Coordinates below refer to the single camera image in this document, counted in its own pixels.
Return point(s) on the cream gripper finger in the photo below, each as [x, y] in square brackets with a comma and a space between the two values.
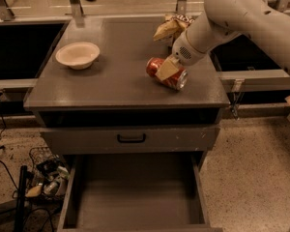
[169, 67]

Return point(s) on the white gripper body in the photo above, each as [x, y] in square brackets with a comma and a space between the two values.
[185, 53]

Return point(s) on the red coke can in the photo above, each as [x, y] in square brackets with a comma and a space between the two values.
[177, 81]

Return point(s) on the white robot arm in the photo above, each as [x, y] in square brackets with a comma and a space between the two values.
[224, 20]

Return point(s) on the grey drawer cabinet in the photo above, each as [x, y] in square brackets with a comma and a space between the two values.
[116, 91]

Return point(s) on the closed grey top drawer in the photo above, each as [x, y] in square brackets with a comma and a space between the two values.
[84, 141]

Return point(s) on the open grey middle drawer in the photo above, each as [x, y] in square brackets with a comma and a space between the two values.
[135, 193]

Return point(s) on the crumpled brown chip bag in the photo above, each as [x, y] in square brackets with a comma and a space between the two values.
[171, 29]

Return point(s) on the white paper bowl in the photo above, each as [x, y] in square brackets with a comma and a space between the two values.
[78, 56]

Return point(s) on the black stand pole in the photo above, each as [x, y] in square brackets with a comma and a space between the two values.
[20, 201]

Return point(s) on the metal clamp bracket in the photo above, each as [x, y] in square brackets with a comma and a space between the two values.
[236, 95]

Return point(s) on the black drawer handle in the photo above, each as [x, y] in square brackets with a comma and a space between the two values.
[131, 139]

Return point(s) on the wire basket with items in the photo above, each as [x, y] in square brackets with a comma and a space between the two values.
[49, 177]

